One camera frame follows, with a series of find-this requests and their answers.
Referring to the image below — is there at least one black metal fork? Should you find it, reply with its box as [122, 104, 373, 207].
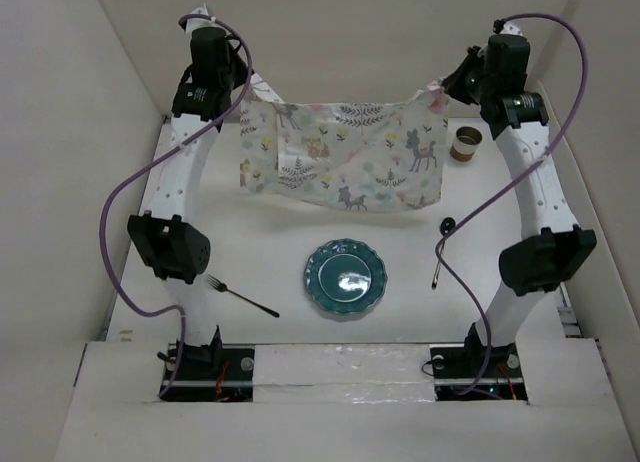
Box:
[205, 274, 281, 318]

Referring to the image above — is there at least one metal spoon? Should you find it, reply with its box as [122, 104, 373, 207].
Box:
[431, 217, 456, 290]

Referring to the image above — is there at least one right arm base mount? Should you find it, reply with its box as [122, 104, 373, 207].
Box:
[421, 344, 528, 402]

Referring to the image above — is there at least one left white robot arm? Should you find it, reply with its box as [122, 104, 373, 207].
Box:
[127, 5, 252, 379]

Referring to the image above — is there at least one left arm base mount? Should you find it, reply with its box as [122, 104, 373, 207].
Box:
[157, 344, 256, 403]

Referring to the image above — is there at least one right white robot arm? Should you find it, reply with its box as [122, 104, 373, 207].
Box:
[442, 15, 597, 376]

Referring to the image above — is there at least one teal scalloped plate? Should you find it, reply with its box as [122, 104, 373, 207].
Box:
[303, 238, 388, 317]

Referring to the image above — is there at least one animal print cloth napkin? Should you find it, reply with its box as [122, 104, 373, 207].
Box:
[240, 75, 449, 213]

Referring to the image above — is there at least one brown paper cup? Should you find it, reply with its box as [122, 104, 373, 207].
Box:
[450, 126, 483, 162]

